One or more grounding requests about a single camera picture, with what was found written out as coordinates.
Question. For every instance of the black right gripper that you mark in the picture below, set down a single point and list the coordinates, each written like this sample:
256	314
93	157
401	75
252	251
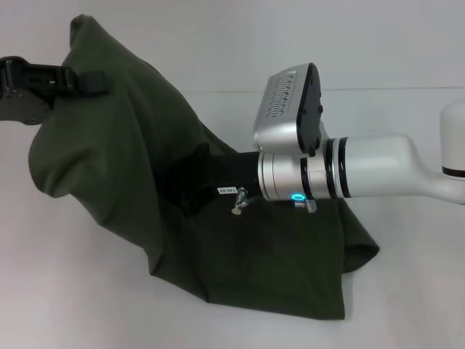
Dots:
232	171

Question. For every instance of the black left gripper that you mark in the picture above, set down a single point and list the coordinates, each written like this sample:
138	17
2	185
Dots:
25	92

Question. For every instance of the dark green FREE t-shirt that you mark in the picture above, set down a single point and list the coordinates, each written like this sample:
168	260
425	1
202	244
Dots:
109	152

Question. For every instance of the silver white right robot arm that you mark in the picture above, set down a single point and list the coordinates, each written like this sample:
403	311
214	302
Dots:
381	167

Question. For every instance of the silver right wrist angled plug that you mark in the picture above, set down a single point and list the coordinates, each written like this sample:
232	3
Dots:
239	201

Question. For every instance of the silver right wrist pin connector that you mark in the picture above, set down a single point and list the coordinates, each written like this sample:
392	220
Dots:
309	206

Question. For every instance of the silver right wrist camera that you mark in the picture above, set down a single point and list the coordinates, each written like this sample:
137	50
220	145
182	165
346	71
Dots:
279	109

